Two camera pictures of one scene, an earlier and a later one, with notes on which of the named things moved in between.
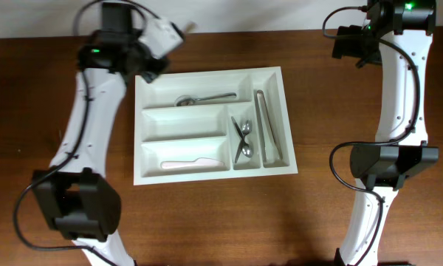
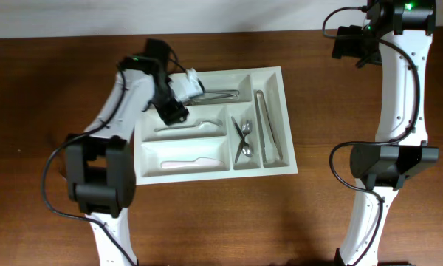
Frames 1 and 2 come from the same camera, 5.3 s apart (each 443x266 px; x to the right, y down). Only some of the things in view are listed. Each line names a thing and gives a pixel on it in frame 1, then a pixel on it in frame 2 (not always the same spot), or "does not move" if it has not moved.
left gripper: [150, 72] → [173, 114]
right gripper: [346, 43] does not move
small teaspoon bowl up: [246, 128] does not move
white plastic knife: [201, 162] does not move
